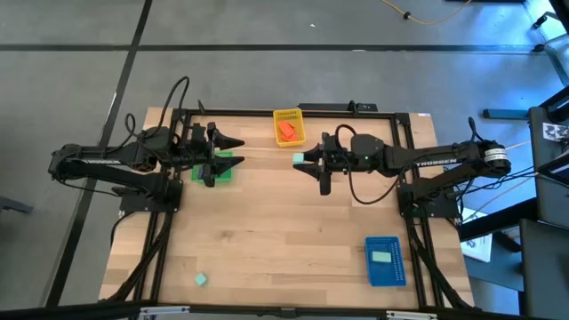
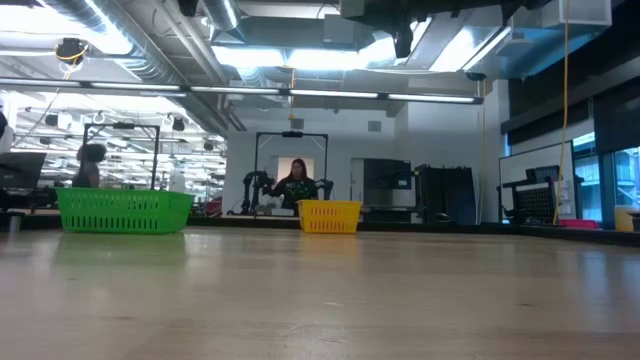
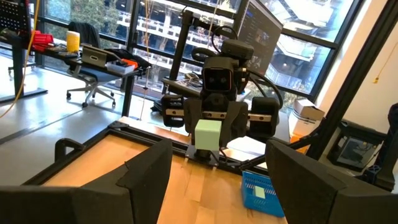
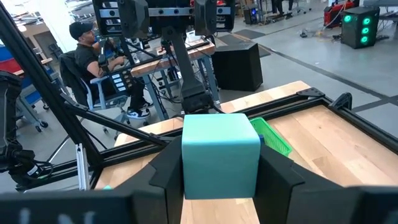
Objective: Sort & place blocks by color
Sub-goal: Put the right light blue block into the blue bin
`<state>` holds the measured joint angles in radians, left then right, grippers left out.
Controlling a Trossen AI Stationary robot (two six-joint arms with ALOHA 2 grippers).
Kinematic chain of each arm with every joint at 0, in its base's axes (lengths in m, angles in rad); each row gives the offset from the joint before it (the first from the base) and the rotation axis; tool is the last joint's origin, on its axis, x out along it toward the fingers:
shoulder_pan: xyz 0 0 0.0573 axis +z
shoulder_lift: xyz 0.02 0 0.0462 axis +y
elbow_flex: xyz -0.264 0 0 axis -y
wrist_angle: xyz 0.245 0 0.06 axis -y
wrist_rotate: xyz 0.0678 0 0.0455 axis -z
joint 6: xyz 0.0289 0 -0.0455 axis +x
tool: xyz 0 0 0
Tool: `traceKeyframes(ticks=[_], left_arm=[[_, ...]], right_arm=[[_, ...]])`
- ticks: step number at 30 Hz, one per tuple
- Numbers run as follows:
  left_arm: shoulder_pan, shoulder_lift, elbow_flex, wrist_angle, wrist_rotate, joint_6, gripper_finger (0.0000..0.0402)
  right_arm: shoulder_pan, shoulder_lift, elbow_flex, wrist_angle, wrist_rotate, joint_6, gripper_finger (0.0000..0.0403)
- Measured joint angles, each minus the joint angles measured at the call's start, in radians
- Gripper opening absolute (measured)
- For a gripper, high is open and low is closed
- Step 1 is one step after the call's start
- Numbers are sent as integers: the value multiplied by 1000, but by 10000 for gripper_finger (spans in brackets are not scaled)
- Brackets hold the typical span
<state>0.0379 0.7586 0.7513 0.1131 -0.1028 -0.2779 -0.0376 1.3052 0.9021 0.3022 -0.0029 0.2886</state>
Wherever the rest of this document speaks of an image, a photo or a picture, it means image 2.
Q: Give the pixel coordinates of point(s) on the black robot station frame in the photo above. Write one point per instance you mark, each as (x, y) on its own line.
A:
(292, 134)
(156, 150)

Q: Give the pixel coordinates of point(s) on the green plastic basket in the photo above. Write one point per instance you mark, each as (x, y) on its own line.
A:
(125, 210)

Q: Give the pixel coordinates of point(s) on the dark computer monitor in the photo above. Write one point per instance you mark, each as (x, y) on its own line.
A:
(22, 170)

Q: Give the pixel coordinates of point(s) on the whiteboard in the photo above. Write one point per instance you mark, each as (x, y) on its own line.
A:
(520, 160)

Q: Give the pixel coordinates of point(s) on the black background robot arm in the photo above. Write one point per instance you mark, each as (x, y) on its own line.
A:
(252, 180)
(326, 186)

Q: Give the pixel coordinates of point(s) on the long ceiling light strip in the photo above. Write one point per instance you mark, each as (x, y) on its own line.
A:
(235, 90)

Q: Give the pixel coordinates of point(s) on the black aluminium table frame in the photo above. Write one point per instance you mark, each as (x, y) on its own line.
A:
(250, 222)

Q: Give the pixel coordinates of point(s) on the grey wall vent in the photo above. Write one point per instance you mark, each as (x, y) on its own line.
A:
(374, 126)
(297, 124)

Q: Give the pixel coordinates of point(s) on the dark wall screen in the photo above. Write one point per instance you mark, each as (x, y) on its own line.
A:
(387, 174)

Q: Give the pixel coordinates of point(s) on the yellow plastic basket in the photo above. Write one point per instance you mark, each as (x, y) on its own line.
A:
(328, 217)

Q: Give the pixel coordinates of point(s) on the red bin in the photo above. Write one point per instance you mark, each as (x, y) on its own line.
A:
(577, 224)

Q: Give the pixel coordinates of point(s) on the person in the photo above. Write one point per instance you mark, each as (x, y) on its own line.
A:
(89, 172)
(298, 192)

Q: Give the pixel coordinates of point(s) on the black perforated panel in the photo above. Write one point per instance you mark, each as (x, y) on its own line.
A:
(535, 205)

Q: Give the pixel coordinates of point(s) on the black cabinet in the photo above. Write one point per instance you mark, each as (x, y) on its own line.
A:
(445, 195)

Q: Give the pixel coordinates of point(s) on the silver ceiling duct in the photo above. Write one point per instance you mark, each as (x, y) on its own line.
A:
(150, 55)

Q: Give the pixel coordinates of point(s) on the yellow container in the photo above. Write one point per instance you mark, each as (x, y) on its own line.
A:
(623, 220)

